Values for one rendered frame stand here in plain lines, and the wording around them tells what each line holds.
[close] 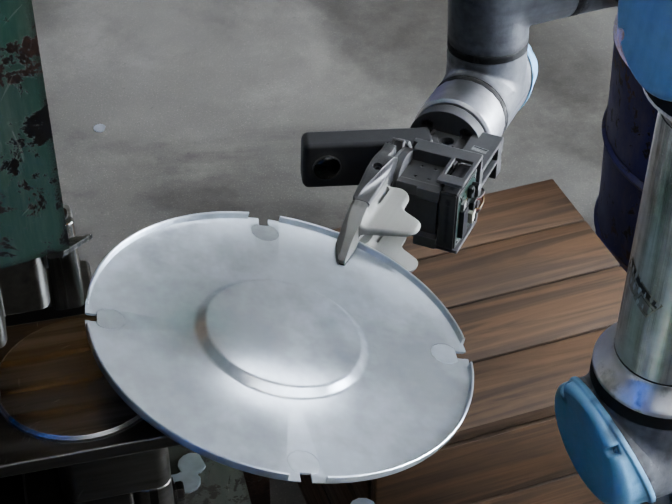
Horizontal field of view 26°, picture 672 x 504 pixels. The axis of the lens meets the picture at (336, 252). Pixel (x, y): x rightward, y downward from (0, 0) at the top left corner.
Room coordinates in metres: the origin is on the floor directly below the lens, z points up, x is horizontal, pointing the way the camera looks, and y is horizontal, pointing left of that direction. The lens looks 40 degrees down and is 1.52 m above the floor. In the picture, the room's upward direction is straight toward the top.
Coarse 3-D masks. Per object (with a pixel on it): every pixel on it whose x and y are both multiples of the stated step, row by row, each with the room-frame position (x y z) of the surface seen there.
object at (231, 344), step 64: (128, 256) 0.84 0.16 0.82; (192, 256) 0.85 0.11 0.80; (256, 256) 0.87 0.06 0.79; (320, 256) 0.88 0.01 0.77; (384, 256) 0.89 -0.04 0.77; (128, 320) 0.76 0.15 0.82; (192, 320) 0.78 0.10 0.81; (256, 320) 0.78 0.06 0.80; (320, 320) 0.80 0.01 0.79; (384, 320) 0.82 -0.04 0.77; (448, 320) 0.83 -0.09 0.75; (128, 384) 0.70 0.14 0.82; (192, 384) 0.71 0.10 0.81; (256, 384) 0.72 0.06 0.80; (320, 384) 0.73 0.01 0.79; (384, 384) 0.75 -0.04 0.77; (448, 384) 0.76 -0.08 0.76; (192, 448) 0.64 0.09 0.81; (256, 448) 0.66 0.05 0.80; (320, 448) 0.67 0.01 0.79; (384, 448) 0.68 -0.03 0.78
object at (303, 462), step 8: (288, 456) 0.65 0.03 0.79; (296, 456) 0.66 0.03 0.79; (304, 456) 0.66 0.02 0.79; (312, 456) 0.66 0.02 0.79; (288, 464) 0.65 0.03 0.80; (296, 464) 0.65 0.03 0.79; (304, 464) 0.65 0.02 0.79; (312, 464) 0.65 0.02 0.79; (304, 472) 0.64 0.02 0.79; (312, 472) 0.64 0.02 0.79
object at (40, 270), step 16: (48, 256) 0.70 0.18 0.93; (0, 272) 0.68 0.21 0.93; (16, 272) 0.69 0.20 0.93; (32, 272) 0.69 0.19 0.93; (0, 288) 0.68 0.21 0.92; (16, 288) 0.69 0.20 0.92; (32, 288) 0.69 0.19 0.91; (48, 288) 0.70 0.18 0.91; (0, 304) 0.67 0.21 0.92; (16, 304) 0.69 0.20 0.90; (32, 304) 0.69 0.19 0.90; (48, 304) 0.69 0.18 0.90; (0, 320) 0.66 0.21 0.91; (0, 336) 0.66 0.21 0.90
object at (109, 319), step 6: (102, 312) 0.77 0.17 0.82; (108, 312) 0.77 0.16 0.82; (114, 312) 0.77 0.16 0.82; (102, 318) 0.76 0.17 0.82; (108, 318) 0.76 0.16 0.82; (114, 318) 0.76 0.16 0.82; (120, 318) 0.76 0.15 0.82; (102, 324) 0.75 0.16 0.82; (108, 324) 0.75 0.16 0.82; (114, 324) 0.76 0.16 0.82; (120, 324) 0.76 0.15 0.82
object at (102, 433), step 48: (48, 336) 0.78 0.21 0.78; (0, 384) 0.73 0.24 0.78; (48, 384) 0.73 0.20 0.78; (96, 384) 0.73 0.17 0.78; (0, 432) 0.69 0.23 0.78; (48, 432) 0.69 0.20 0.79; (96, 432) 0.69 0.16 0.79; (144, 432) 0.69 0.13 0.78; (96, 480) 0.69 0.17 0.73; (144, 480) 0.70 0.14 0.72
